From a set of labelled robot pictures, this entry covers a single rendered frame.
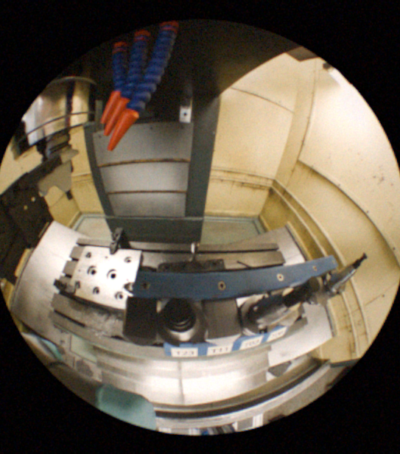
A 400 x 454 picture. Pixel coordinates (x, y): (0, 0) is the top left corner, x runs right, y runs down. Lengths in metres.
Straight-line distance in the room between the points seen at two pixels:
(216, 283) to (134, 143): 0.60
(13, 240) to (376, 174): 1.02
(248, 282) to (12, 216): 0.32
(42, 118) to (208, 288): 0.31
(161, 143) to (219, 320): 0.61
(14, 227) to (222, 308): 0.30
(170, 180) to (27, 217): 0.59
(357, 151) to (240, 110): 0.77
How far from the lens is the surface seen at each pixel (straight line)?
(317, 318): 0.93
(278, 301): 0.15
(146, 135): 0.62
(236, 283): 0.20
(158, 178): 0.67
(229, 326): 0.20
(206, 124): 0.64
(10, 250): 0.21
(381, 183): 0.81
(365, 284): 0.83
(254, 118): 1.10
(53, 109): 0.21
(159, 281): 0.19
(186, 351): 0.46
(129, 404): 0.15
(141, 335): 0.20
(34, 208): 0.21
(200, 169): 0.68
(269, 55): 0.24
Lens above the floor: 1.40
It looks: 43 degrees down
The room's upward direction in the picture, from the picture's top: 8 degrees clockwise
